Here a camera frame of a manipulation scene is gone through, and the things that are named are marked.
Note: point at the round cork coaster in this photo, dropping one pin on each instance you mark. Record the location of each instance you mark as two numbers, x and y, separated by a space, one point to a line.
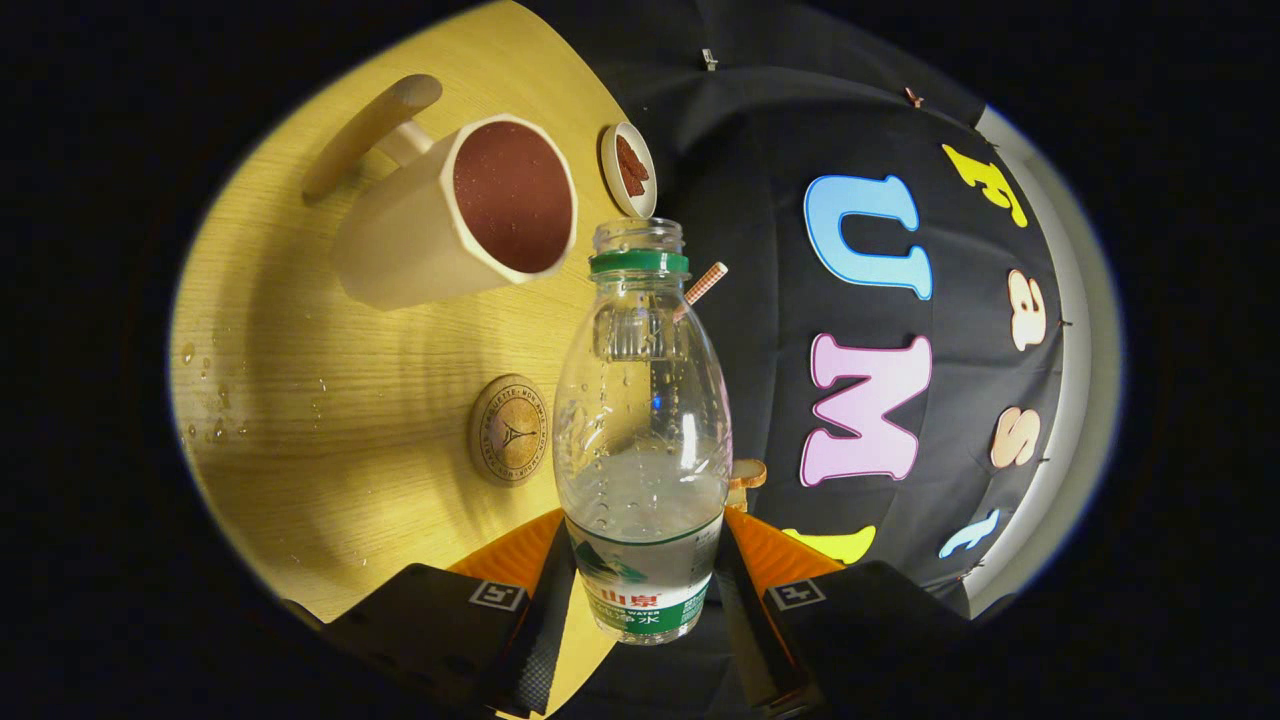
508 430

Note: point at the black backdrop cloth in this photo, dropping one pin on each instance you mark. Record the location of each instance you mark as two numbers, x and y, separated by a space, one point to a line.
760 200

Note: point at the small white plate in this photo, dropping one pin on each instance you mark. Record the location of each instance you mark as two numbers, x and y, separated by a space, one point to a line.
612 170

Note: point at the red striped straw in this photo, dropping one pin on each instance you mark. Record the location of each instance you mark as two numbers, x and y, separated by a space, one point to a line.
706 282

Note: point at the toast slice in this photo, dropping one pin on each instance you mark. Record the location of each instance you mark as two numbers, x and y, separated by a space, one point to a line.
747 473

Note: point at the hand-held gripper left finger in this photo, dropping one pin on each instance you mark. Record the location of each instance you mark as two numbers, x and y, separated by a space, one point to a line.
540 640

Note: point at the wooden table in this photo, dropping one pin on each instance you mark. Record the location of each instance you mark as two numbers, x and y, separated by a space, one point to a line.
330 450

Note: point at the reddish brown food piece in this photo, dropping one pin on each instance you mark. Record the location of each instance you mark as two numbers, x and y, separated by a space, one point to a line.
633 184
631 153

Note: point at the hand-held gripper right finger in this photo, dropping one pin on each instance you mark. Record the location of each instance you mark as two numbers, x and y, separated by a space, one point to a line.
745 640

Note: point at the clear plastic bottle green label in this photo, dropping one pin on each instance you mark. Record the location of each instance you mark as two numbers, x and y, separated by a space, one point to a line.
640 500

